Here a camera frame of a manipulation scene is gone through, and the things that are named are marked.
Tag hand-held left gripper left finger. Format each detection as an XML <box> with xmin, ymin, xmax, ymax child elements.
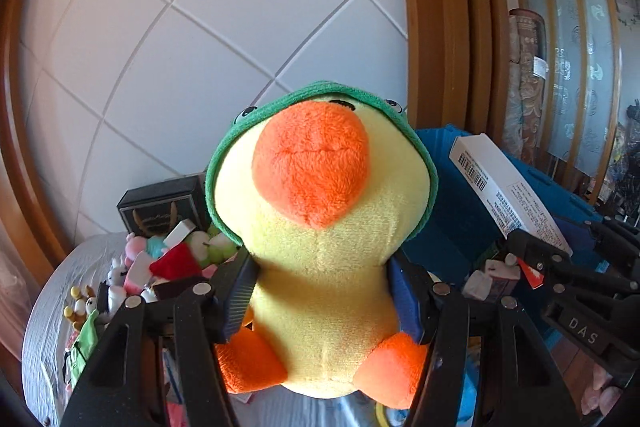
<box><xmin>60</xmin><ymin>248</ymin><xmax>258</xmax><ymax>427</ymax></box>

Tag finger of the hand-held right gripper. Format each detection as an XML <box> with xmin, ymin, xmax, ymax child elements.
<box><xmin>562</xmin><ymin>214</ymin><xmax>640</xmax><ymax>275</ymax></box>
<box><xmin>502</xmin><ymin>229</ymin><xmax>640</xmax><ymax>303</ymax></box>

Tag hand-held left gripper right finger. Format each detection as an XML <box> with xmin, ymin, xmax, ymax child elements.
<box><xmin>387</xmin><ymin>255</ymin><xmax>583</xmax><ymax>427</ymax></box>

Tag white red medicine box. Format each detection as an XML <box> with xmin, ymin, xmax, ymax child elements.
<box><xmin>448</xmin><ymin>133</ymin><xmax>574</xmax><ymax>292</ymax></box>

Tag blue plastic crate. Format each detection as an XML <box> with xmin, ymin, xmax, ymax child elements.
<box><xmin>400</xmin><ymin>123</ymin><xmax>608</xmax><ymax>348</ymax></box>

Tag yellow duck plush green hood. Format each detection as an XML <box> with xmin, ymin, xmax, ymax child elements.
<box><xmin>205</xmin><ymin>80</ymin><xmax>440</xmax><ymax>410</ymax></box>

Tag person's right hand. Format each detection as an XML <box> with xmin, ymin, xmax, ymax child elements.
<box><xmin>582</xmin><ymin>366</ymin><xmax>632</xmax><ymax>415</ymax></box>

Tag small white purple carton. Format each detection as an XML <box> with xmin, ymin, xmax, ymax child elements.
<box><xmin>462</xmin><ymin>257</ymin><xmax>522</xmax><ymax>304</ymax></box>

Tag green apple plush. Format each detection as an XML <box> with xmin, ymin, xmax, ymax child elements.
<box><xmin>192</xmin><ymin>227</ymin><xmax>238</xmax><ymax>267</ymax></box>

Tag dark brown pouch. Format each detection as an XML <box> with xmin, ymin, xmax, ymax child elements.
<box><xmin>152</xmin><ymin>279</ymin><xmax>211</xmax><ymax>301</ymax></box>

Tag red plush toy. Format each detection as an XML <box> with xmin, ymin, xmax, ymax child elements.
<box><xmin>149</xmin><ymin>242</ymin><xmax>203</xmax><ymax>280</ymax></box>

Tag small white box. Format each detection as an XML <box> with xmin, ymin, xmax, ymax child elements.
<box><xmin>164</xmin><ymin>218</ymin><xmax>197</xmax><ymax>249</ymax></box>

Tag pink plush toy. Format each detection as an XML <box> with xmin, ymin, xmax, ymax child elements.
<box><xmin>122</xmin><ymin>233</ymin><xmax>157</xmax><ymax>294</ymax></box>

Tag black gift box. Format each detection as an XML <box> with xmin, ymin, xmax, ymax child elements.
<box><xmin>116</xmin><ymin>176</ymin><xmax>210</xmax><ymax>239</ymax></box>

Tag small white rabbit figure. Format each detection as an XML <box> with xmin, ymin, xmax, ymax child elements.
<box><xmin>106</xmin><ymin>257</ymin><xmax>126</xmax><ymax>289</ymax></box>

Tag small yellow white figurines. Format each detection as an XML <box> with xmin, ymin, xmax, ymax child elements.
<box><xmin>64</xmin><ymin>285</ymin><xmax>98</xmax><ymax>333</ymax></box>

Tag green frog plush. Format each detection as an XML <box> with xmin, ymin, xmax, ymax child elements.
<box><xmin>67</xmin><ymin>309</ymin><xmax>101</xmax><ymax>390</ymax></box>

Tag rolled patterned carpet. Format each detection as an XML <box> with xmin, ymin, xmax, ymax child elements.
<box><xmin>505</xmin><ymin>8</ymin><xmax>548</xmax><ymax>155</ymax></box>

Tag wooden lattice glass screen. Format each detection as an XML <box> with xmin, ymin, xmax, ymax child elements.
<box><xmin>497</xmin><ymin>0</ymin><xmax>626</xmax><ymax>202</ymax></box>

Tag light blue printed tablecloth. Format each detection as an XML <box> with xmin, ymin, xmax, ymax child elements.
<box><xmin>22</xmin><ymin>232</ymin><xmax>481</xmax><ymax>427</ymax></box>

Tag wooden wall arch frame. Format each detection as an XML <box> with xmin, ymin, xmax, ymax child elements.
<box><xmin>0</xmin><ymin>0</ymin><xmax>501</xmax><ymax>288</ymax></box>

